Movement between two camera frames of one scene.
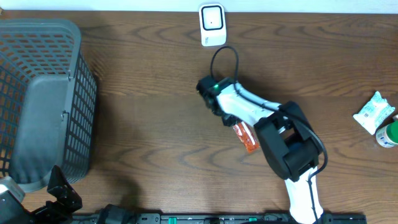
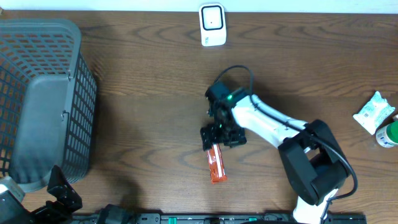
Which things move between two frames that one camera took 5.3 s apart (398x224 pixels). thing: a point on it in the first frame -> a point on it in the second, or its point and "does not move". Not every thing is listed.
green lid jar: [387, 137] does not move
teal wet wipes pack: [373, 114] does not move
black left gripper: [46, 216] does not move
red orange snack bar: [247, 137] -> [217, 167]
